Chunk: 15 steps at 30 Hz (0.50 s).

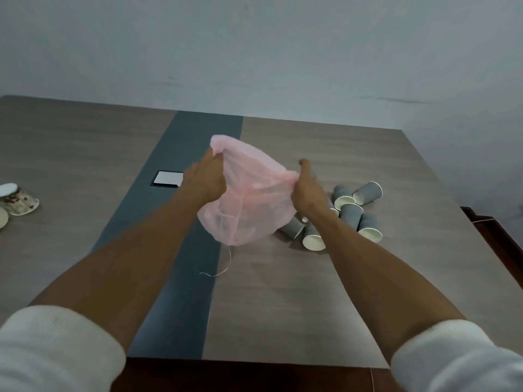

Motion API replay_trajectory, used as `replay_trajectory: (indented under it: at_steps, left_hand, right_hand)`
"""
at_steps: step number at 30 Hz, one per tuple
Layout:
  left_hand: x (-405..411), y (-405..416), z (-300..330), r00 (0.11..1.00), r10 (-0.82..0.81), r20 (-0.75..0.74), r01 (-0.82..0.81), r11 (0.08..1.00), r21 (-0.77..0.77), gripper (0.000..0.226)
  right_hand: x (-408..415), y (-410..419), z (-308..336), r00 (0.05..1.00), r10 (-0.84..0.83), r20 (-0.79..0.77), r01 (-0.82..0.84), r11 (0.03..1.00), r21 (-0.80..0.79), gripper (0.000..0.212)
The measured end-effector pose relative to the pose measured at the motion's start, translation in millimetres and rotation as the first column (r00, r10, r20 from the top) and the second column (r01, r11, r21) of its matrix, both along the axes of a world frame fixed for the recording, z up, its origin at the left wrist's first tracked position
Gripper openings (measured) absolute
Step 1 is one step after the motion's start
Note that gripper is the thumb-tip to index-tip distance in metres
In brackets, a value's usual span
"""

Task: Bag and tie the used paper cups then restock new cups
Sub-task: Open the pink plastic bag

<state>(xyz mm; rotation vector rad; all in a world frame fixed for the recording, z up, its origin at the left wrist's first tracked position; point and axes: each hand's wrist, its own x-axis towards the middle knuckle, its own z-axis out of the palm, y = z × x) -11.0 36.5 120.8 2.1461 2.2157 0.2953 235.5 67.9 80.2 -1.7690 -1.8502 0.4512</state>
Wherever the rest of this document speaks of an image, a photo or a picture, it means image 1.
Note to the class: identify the person's left hand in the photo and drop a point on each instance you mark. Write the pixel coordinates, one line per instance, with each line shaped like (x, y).
(204, 179)

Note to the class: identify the person's right hand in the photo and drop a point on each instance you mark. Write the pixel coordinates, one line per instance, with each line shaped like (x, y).
(310, 193)

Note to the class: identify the pink plastic bag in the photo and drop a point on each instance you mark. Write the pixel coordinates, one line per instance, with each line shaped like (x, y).
(245, 200)

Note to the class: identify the pile of grey paper cups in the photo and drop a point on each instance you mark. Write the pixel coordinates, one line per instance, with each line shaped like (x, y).
(351, 214)

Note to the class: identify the floral paper cup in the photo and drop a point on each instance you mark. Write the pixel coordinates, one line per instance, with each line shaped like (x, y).
(8, 188)
(2, 218)
(22, 202)

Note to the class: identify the person's left forearm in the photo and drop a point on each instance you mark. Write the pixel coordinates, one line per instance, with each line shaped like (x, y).
(122, 261)

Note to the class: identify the person's right forearm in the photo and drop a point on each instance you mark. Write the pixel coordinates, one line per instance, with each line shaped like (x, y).
(367, 273)

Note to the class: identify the smartphone on table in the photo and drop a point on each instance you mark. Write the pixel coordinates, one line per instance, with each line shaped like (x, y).
(167, 178)

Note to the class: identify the wooden table with grey strip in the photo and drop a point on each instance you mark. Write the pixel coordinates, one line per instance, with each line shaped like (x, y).
(347, 151)

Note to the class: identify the white right sleeve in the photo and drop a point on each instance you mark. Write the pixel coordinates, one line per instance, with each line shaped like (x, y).
(453, 359)

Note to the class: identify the white sleeve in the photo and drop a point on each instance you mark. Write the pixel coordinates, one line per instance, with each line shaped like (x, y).
(57, 351)
(453, 359)

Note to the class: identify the white left sleeve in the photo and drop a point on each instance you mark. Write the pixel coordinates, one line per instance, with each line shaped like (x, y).
(57, 351)

